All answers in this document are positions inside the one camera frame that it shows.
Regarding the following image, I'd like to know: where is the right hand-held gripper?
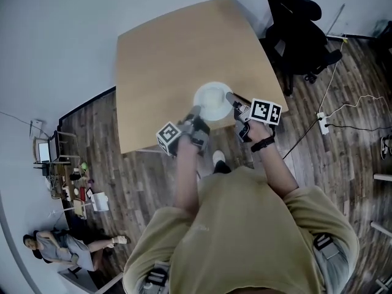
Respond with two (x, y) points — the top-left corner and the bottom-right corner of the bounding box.
(225, 92), (282, 143)

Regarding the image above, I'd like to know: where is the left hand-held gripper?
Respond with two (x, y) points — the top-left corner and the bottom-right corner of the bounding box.
(156, 105), (211, 157)

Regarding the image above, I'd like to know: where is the white plate of food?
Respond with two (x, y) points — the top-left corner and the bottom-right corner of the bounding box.
(193, 81), (233, 121)

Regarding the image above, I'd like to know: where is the person's right forearm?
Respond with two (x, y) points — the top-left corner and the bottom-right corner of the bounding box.
(248, 121), (300, 200)

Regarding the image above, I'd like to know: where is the person's left forearm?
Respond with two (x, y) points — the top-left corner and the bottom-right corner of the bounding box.
(173, 133), (203, 216)

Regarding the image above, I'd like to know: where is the black wristband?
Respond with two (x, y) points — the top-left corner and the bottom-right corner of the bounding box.
(251, 135), (276, 153)

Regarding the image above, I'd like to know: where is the black trouser leg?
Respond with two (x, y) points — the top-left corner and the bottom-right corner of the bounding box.
(213, 160), (232, 175)

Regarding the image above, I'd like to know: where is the light wooden table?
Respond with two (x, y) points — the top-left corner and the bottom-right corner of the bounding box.
(115, 0), (288, 155)

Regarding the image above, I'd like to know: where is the black office chair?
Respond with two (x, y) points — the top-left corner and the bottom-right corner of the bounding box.
(264, 0), (343, 97)

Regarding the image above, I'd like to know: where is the white power strip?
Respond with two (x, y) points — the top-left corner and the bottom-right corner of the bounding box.
(316, 111), (330, 135)

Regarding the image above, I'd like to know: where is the white box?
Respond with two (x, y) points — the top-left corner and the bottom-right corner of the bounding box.
(90, 192), (110, 212)

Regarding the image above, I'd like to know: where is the khaki shirt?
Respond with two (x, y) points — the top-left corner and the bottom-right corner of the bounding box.
(122, 165), (361, 294)

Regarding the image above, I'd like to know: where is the cluttered side desk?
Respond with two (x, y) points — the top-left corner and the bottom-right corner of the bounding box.
(32, 160), (94, 221)

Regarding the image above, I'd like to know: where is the open laptop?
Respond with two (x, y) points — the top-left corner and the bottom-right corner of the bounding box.
(36, 130), (61, 164)

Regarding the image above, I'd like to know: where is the striped dark shoe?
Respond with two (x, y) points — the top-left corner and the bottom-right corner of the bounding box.
(380, 134), (392, 160)

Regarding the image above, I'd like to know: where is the black cable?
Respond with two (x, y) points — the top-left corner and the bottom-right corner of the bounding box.
(324, 122), (392, 132)
(281, 120), (320, 160)

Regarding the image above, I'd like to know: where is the white cable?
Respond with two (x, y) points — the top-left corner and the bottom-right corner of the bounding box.
(324, 94), (392, 116)
(317, 37), (349, 116)

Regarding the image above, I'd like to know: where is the wooden frame chair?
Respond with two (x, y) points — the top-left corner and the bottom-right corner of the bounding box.
(48, 129), (81, 165)

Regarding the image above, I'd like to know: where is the white wall device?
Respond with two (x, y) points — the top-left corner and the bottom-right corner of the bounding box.
(29, 119), (44, 139)

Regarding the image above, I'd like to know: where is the grey shoulder strap buckle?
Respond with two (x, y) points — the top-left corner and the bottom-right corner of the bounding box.
(312, 233), (350, 270)
(143, 260), (172, 294)

